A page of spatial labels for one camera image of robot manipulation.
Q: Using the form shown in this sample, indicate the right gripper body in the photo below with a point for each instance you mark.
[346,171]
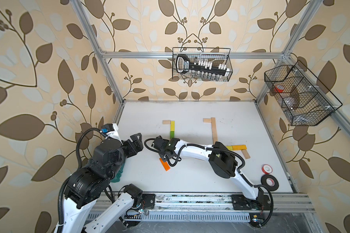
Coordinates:
[164,156]

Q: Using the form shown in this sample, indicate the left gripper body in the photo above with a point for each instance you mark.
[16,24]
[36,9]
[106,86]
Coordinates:
[129,149]

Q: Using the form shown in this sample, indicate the yellow long block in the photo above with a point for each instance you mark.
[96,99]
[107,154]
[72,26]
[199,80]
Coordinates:
[172,126]

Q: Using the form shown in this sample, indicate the wood small block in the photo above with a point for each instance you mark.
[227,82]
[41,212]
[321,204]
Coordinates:
[207,120]

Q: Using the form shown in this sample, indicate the wood long block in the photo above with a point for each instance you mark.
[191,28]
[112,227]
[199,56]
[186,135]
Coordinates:
[213,123]
[214,134]

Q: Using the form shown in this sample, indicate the amber yellow block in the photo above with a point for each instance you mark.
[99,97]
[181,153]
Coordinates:
[239,147]

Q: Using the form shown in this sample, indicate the wood small block lowest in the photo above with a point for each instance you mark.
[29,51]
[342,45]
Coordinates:
[245,154]

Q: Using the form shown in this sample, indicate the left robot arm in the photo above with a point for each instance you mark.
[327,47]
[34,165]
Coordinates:
[80,191]

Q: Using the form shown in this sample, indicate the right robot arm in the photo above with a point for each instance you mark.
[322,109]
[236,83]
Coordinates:
[226,164]

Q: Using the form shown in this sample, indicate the black socket tool set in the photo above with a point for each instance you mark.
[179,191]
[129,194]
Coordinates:
[198,65]

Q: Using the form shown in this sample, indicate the black tape roll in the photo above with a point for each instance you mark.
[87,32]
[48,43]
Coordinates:
[270,182]

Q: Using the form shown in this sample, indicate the red tape roll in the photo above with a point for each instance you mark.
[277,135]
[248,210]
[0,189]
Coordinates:
[267,169]

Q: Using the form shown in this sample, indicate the red cup in basket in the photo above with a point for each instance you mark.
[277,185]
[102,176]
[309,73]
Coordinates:
[279,88]

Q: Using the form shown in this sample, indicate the back wire basket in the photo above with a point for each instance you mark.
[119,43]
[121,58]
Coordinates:
[203,50]

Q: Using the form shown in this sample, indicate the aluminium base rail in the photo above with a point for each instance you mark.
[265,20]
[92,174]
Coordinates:
[215,207]

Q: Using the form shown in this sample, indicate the side wire basket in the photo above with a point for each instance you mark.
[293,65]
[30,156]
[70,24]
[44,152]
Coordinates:
[308,98]

